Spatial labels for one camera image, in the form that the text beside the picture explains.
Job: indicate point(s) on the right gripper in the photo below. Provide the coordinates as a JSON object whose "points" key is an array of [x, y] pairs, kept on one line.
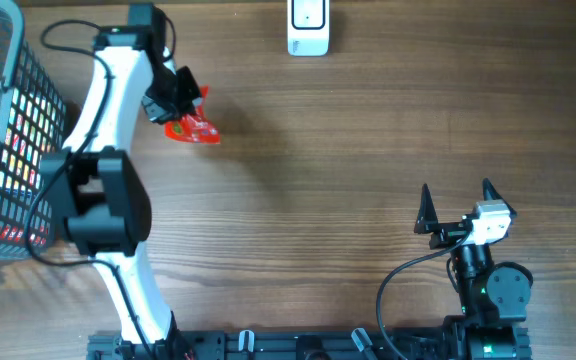
{"points": [[428, 216]]}

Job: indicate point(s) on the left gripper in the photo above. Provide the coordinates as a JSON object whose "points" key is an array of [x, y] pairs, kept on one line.
{"points": [[185, 106]]}

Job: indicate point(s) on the red crinkled snack packet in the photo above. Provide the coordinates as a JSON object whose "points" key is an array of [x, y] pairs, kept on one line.
{"points": [[194, 128]]}

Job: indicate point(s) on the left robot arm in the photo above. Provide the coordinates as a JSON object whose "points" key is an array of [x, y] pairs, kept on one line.
{"points": [[98, 201]]}

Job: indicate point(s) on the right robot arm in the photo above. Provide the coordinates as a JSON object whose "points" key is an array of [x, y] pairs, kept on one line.
{"points": [[493, 296]]}

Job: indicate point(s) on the white barcode scanner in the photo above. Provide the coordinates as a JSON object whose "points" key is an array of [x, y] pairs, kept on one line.
{"points": [[308, 27]]}

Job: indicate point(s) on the grey plastic shopping basket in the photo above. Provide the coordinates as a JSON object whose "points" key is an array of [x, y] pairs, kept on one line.
{"points": [[32, 122]]}

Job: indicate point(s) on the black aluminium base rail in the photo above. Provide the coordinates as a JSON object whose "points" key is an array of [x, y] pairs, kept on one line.
{"points": [[318, 345]]}

